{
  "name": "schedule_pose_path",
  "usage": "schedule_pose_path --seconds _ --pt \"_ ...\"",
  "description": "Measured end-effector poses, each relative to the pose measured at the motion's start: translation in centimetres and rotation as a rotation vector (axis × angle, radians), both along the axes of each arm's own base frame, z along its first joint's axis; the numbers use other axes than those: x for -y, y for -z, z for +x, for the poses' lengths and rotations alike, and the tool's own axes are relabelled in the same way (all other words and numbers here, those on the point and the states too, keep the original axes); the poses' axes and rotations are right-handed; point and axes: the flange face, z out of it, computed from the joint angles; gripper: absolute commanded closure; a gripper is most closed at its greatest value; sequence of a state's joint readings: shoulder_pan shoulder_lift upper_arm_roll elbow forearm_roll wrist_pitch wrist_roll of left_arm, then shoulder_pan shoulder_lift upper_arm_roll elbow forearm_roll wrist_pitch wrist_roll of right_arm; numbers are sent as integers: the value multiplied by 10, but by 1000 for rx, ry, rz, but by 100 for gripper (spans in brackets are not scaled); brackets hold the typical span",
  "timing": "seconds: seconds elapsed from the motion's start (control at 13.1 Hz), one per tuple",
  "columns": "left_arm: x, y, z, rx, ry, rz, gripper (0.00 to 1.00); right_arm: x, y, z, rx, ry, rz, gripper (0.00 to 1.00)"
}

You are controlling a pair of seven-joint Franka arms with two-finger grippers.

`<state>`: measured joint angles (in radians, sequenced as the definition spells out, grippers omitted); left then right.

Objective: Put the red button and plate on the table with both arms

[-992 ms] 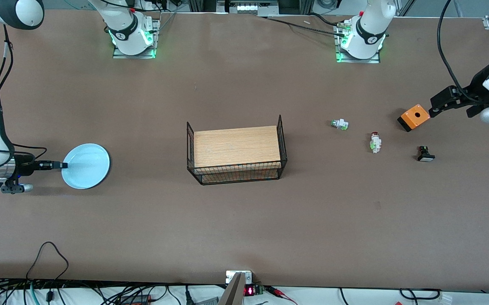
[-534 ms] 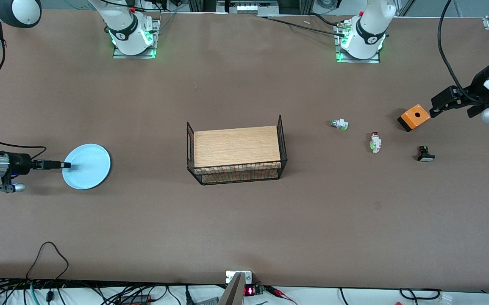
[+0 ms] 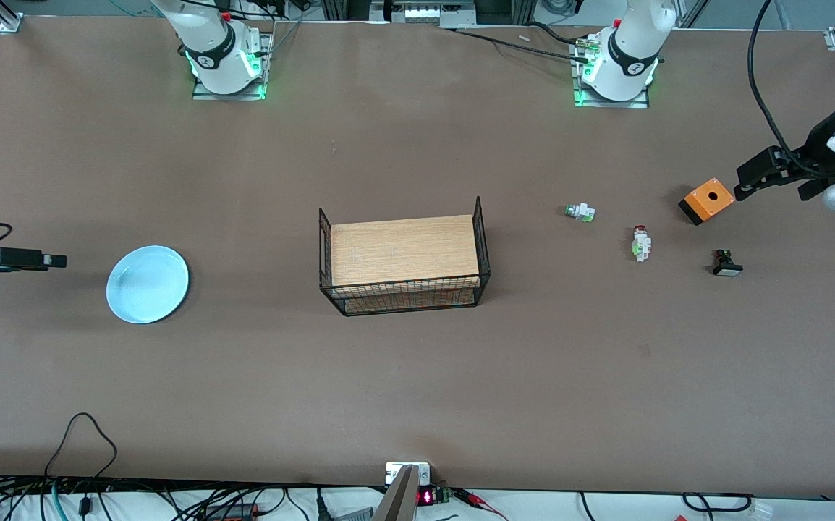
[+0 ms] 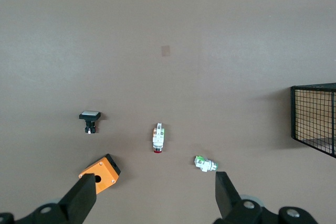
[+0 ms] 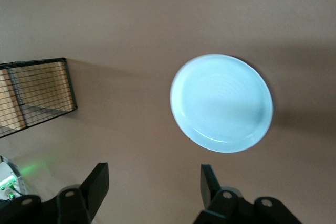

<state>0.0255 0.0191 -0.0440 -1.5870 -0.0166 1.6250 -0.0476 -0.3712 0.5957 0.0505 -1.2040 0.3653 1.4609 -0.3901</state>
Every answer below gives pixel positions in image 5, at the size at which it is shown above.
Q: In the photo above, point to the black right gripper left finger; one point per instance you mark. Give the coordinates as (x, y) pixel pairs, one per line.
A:
(89, 195)

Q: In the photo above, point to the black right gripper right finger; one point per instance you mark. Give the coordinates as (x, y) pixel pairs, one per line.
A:
(223, 205)

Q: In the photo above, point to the light blue plate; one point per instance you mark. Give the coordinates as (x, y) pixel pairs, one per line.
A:
(220, 103)

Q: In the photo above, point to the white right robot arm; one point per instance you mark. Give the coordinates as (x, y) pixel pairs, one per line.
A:
(5, 171)

